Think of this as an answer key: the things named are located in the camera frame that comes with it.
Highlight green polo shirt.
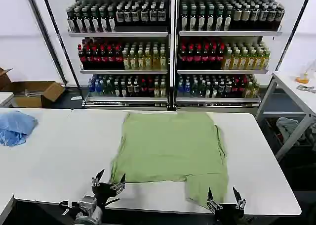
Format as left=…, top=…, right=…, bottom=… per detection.
left=110, top=112, right=229, bottom=208

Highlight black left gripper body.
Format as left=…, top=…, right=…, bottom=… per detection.
left=91, top=181, right=124, bottom=207

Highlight grey crumpled cloth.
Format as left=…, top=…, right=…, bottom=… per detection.
left=276, top=116, right=316, bottom=146

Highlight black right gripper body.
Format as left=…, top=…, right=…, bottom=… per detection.
left=213, top=203, right=245, bottom=225

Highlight orange glass flask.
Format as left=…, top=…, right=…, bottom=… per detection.
left=296, top=71, right=311, bottom=84

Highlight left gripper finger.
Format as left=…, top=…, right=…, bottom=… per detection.
left=110, top=173, right=127, bottom=190
left=91, top=169, right=106, bottom=187

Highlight small grey tool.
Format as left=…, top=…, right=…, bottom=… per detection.
left=297, top=85, right=316, bottom=94

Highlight blue crumpled cloth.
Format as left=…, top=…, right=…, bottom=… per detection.
left=0, top=110, right=39, bottom=147

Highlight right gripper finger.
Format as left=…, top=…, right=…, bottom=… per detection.
left=206, top=187, right=221, bottom=214
left=233, top=186, right=247, bottom=210

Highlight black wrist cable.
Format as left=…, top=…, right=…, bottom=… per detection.
left=103, top=197, right=120, bottom=208

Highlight white side table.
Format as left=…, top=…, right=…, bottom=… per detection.
left=255, top=71, right=316, bottom=163

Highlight shelf rack with bottles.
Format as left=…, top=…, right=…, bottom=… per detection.
left=40, top=0, right=314, bottom=112

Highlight open cardboard box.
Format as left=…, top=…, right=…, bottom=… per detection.
left=1, top=81, right=66, bottom=109

